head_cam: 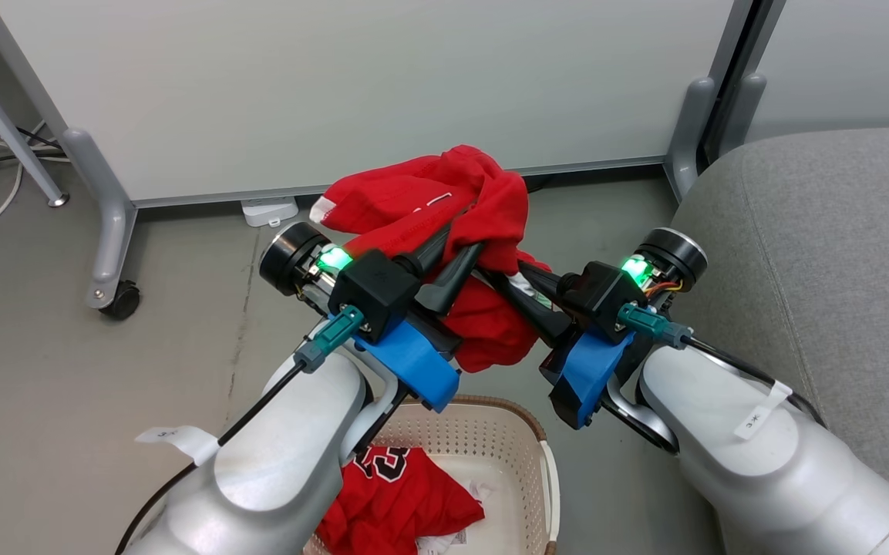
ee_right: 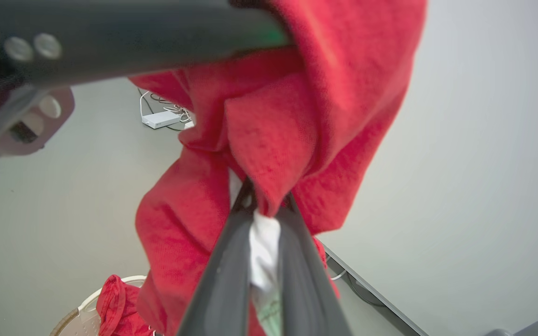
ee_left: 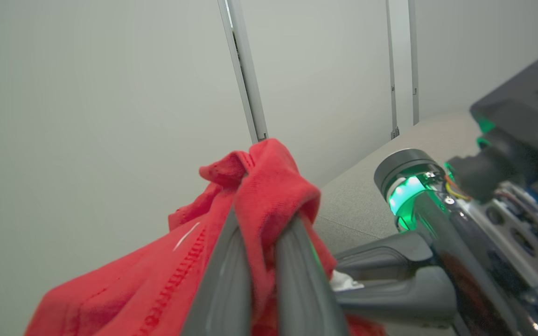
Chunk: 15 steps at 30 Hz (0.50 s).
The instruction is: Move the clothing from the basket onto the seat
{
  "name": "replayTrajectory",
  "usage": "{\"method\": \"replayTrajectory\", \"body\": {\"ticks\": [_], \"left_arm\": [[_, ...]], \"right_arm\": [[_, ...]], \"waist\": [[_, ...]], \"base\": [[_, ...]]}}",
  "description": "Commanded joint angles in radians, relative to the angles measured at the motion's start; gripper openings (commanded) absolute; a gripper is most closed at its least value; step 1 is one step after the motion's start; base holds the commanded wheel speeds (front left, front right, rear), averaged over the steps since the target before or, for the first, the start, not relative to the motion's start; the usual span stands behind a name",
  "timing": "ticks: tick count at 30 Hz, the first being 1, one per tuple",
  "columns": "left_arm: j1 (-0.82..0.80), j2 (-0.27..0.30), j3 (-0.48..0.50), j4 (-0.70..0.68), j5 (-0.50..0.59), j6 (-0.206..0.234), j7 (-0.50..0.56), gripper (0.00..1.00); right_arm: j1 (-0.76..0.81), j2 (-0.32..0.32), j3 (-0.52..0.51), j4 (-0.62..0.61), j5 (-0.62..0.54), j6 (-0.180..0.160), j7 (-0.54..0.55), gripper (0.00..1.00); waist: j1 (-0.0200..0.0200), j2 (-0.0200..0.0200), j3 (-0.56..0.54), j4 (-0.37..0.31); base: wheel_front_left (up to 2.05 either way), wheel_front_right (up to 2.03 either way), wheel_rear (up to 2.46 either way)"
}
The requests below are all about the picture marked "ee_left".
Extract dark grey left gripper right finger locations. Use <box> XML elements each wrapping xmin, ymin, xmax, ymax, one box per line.
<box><xmin>275</xmin><ymin>216</ymin><xmax>349</xmax><ymax>336</ymax></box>

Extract right gripper body with green band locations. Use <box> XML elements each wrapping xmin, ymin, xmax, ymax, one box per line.
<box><xmin>374</xmin><ymin>148</ymin><xmax>538</xmax><ymax>336</ymax></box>

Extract wide white partition panel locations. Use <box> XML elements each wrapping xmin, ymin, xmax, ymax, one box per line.
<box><xmin>0</xmin><ymin>0</ymin><xmax>262</xmax><ymax>336</ymax></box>

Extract grey fabric sofa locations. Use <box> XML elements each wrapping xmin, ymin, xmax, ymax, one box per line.
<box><xmin>313</xmin><ymin>111</ymin><xmax>484</xmax><ymax>336</ymax></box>

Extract white clothing item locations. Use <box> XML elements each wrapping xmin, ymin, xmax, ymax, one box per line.
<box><xmin>332</xmin><ymin>270</ymin><xmax>365</xmax><ymax>292</ymax></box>

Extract red clothing item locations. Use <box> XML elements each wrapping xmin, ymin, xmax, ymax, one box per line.
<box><xmin>25</xmin><ymin>138</ymin><xmax>386</xmax><ymax>336</ymax></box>

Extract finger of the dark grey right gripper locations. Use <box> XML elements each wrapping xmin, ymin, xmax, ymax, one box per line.
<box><xmin>334</xmin><ymin>231</ymin><xmax>433</xmax><ymax>280</ymax></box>
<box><xmin>334</xmin><ymin>267</ymin><xmax>457</xmax><ymax>327</ymax></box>

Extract orange and yellow gripper wires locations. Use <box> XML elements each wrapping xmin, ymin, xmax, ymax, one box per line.
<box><xmin>442</xmin><ymin>174</ymin><xmax>474</xmax><ymax>202</ymax></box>

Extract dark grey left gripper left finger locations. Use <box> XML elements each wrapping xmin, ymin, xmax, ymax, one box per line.
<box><xmin>181</xmin><ymin>208</ymin><xmax>253</xmax><ymax>336</ymax></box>

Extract dark right wrist camera box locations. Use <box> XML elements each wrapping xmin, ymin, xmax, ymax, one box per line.
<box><xmin>446</xmin><ymin>55</ymin><xmax>538</xmax><ymax>201</ymax></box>

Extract white partition panel behind sofa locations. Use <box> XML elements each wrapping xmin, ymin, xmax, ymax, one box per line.
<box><xmin>227</xmin><ymin>0</ymin><xmax>399</xmax><ymax>187</ymax></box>

